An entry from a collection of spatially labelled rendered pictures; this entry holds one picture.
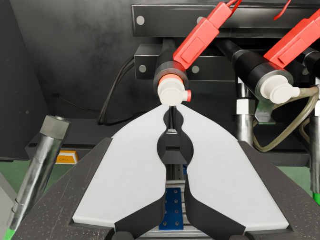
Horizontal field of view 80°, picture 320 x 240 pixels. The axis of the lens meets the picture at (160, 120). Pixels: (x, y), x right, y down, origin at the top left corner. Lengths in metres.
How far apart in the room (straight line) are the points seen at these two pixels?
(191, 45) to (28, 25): 0.41
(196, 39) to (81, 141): 0.37
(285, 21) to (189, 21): 0.11
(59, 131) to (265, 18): 0.26
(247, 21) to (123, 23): 0.25
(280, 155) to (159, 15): 0.37
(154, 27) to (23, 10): 0.31
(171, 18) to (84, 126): 0.35
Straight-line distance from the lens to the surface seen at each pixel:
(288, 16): 0.30
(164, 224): 0.78
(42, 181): 0.19
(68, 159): 0.47
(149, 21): 0.28
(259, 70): 0.18
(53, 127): 0.18
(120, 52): 0.45
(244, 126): 0.21
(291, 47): 0.19
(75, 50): 0.48
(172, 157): 0.43
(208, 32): 0.17
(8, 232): 0.22
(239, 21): 0.28
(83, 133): 0.50
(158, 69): 0.16
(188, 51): 0.17
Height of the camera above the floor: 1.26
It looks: 57 degrees down
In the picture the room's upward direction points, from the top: 177 degrees counter-clockwise
